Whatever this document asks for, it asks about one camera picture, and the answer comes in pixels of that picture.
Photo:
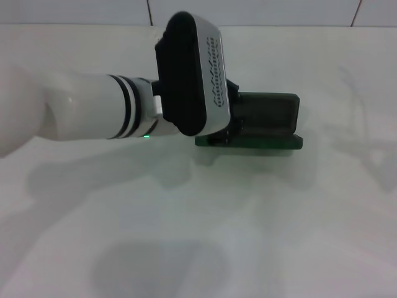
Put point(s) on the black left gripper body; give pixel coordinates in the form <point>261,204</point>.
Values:
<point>236,127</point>

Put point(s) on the green glasses case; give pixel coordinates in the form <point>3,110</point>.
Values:
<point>266,115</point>

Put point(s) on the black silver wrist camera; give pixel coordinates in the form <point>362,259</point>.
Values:
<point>183,77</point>

